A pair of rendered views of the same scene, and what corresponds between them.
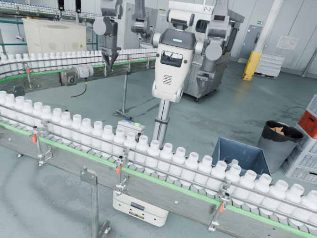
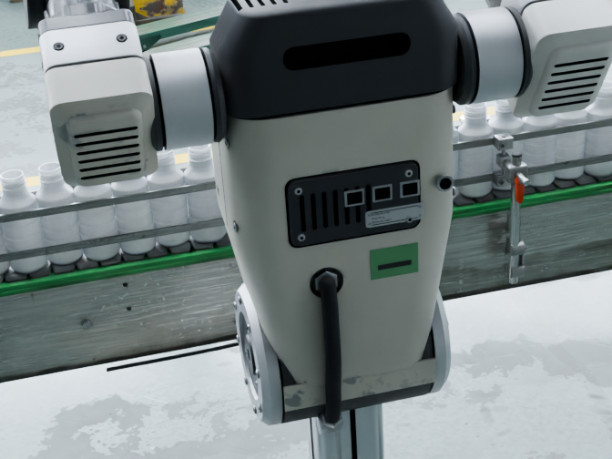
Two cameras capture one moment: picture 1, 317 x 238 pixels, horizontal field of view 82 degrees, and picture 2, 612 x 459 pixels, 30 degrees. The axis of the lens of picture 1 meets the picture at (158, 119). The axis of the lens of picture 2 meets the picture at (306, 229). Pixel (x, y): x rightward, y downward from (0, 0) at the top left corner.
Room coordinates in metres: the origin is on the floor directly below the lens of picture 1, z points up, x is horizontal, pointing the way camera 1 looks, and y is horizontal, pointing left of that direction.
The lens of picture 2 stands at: (2.30, -0.50, 1.89)
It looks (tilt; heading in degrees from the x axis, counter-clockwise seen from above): 28 degrees down; 155
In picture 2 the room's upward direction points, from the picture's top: 4 degrees counter-clockwise
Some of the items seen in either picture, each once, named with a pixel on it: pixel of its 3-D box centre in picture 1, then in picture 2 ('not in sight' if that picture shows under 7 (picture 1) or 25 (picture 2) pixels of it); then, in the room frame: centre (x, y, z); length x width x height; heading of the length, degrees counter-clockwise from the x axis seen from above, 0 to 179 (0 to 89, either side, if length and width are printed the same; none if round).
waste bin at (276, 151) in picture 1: (272, 148); not in sight; (2.20, -1.65, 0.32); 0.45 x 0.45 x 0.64
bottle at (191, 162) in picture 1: (189, 168); (57, 213); (0.63, -0.18, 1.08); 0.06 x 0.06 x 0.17
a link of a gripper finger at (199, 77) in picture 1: (203, 82); not in sight; (0.77, -0.16, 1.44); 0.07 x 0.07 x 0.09; 77
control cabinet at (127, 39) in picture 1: (127, 34); not in sight; (6.89, 1.60, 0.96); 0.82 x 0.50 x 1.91; 150
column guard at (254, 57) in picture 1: (251, 65); not in sight; (7.73, -3.28, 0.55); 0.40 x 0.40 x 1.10; 78
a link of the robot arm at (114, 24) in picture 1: (110, 28); not in sight; (0.88, 0.28, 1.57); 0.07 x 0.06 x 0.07; 170
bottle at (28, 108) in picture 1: (30, 114); (568, 131); (0.82, 0.69, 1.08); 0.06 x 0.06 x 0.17
